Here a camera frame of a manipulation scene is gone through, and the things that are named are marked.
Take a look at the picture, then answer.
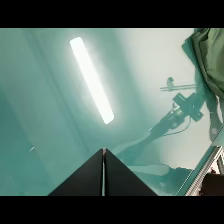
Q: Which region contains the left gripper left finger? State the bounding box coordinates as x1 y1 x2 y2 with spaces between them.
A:
48 148 104 197

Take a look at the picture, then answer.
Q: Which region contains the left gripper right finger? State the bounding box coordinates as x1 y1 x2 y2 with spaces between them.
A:
103 148 159 197

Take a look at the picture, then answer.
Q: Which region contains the green garment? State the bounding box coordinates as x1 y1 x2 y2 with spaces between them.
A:
181 27 224 100

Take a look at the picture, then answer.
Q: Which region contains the silver frame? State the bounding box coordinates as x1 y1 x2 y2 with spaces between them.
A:
176 145 224 197

